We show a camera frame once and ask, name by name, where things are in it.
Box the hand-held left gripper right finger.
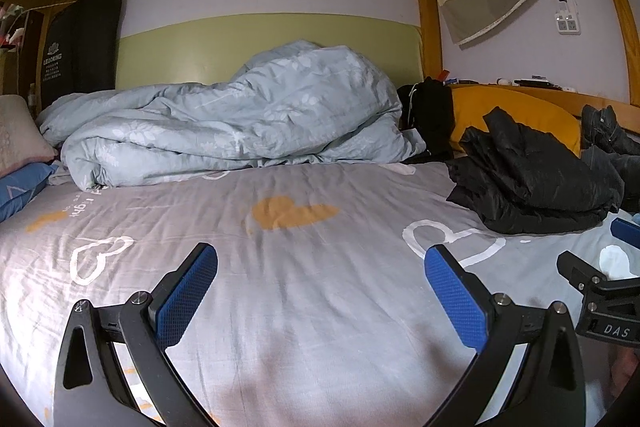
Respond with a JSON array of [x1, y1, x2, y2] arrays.
[[424, 244, 586, 427]]

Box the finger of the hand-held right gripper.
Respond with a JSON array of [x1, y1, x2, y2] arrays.
[[611, 217, 640, 250], [556, 250, 608, 293]]

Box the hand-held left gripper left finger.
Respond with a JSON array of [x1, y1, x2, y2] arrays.
[[52, 242, 219, 427]]

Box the black puffer jacket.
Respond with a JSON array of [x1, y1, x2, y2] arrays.
[[445, 107, 623, 235]]

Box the dark grey denim clothes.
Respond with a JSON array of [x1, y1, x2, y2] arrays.
[[580, 104, 640, 212]]

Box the hanging clothes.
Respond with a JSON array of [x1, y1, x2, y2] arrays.
[[0, 2, 31, 54]]

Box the person's right hand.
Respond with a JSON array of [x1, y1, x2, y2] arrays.
[[607, 346, 640, 408]]

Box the grey printed bed sheet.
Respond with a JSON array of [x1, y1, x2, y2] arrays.
[[0, 159, 640, 427]]

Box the yellow bolster pillow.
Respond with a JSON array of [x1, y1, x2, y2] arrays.
[[450, 86, 583, 158]]

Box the light blue duvet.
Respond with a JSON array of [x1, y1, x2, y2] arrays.
[[37, 39, 428, 190]]

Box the black garment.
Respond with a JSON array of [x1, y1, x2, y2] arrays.
[[397, 77, 456, 162]]

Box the blue pillow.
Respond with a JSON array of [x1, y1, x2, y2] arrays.
[[0, 162, 60, 223]]

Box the beige pillow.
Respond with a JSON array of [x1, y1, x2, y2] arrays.
[[0, 94, 58, 178]]

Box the white wall power strip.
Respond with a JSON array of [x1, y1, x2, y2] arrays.
[[552, 0, 583, 36]]

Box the wooden bunk bed frame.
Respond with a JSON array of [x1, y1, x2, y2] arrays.
[[0, 0, 640, 118]]

